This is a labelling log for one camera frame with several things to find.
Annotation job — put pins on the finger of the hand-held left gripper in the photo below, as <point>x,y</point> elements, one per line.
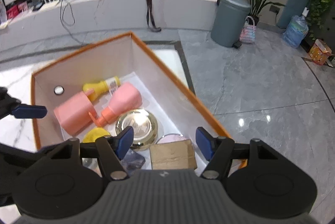
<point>28,112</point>
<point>23,154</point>

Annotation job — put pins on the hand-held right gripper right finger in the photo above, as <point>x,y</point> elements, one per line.
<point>205,142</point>

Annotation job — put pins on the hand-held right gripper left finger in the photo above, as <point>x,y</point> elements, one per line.
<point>124,141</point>

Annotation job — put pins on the clear plastic box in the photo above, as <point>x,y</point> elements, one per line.
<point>134,161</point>

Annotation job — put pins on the gold round tin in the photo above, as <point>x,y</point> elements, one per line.
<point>140,124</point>

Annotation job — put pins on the yellow tape measure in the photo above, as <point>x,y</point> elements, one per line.
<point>95,133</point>

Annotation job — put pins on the round pink compact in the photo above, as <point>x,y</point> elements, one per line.
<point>172,139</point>

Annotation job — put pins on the brown cardboard cube box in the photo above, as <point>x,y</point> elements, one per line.
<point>172,156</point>

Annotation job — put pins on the small grey jar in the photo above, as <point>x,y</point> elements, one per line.
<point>59,90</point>

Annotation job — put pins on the pink pump bottle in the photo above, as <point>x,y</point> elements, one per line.
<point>124,98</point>

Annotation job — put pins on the pink cylinder container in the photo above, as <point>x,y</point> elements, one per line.
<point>73,112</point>

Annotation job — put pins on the orange cardboard box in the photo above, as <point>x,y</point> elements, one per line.
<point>167,98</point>

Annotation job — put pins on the yellow bottle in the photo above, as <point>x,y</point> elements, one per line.
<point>98,87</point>

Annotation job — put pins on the paper sheet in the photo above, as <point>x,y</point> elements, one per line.
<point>3,25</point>

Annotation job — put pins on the red gift box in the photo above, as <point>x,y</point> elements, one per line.
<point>11,11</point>

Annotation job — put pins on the pink floral gift box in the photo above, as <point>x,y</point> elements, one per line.
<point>23,7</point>

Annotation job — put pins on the black set-top box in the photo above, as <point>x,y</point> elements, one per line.
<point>37,6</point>

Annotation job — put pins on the woven handbag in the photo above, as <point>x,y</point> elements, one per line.
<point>247,32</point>

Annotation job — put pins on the grey pedal trash can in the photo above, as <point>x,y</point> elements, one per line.
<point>229,19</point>

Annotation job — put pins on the marble television console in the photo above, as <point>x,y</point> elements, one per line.
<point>110,11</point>

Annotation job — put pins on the blue water jug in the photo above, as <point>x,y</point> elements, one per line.
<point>295,30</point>

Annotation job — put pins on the orange cardboard carton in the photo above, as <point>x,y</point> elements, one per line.
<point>320,52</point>

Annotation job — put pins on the wall socket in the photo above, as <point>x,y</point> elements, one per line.
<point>275,9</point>

